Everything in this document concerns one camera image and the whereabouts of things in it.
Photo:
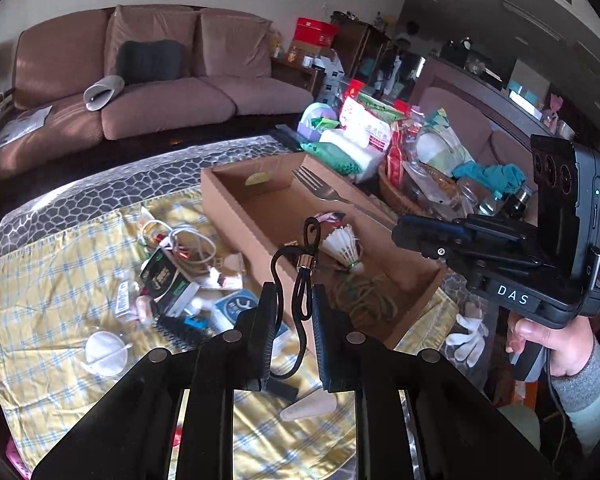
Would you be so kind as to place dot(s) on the brown armchair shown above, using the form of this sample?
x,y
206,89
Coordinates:
x,y
460,105

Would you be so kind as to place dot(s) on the dark blue cushion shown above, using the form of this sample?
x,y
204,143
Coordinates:
x,y
150,62

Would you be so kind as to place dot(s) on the red box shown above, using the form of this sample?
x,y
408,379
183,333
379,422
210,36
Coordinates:
x,y
312,32

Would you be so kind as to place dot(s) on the brown cardboard box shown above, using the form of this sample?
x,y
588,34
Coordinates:
x,y
260,215

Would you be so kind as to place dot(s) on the person's right forearm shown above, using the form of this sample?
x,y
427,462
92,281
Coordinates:
x,y
587,395

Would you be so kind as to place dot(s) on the black printed box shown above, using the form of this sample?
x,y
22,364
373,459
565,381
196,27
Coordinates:
x,y
167,277

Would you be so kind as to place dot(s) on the dark wooden cabinet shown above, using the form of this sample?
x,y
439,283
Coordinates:
x,y
360,55

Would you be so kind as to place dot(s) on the brown sofa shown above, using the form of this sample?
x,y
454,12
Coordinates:
x,y
170,105

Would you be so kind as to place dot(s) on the white shuttlecock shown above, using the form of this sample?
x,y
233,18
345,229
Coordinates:
x,y
342,245

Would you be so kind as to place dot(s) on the yellow plaid cloth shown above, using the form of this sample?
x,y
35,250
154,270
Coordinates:
x,y
55,285

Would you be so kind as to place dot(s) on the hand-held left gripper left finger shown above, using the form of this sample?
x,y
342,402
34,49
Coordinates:
x,y
267,330

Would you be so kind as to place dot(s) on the wicker basket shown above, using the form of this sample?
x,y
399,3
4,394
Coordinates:
x,y
400,195

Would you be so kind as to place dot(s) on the metal fork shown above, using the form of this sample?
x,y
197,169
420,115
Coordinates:
x,y
325,190

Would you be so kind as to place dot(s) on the purple plastic container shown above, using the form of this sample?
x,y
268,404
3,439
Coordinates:
x,y
315,115

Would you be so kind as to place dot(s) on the red and white packet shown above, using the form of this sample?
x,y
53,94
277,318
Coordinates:
x,y
365,120

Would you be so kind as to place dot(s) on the small clear plastic bottle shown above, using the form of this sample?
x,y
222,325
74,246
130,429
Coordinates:
x,y
125,300

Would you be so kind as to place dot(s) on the clear swab box blue label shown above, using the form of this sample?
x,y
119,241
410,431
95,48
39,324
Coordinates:
x,y
230,310

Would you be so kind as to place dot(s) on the white glove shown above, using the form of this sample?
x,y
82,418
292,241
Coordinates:
x,y
467,337

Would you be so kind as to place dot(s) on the white tissue pack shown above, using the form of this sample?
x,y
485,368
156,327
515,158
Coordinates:
x,y
352,147

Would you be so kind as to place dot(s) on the pink patterned scrunchie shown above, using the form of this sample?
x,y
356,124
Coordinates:
x,y
330,217

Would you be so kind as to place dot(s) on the white paper sheets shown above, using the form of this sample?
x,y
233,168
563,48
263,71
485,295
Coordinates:
x,y
22,127

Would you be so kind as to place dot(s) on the person's right hand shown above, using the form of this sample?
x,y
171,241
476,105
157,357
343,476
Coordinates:
x,y
570,342

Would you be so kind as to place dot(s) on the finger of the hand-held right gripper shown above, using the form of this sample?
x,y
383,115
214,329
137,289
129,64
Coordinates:
x,y
425,235

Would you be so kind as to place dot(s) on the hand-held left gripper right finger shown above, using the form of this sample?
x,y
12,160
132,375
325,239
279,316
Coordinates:
x,y
325,340

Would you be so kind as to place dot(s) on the teal cloth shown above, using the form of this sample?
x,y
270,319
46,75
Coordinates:
x,y
490,175

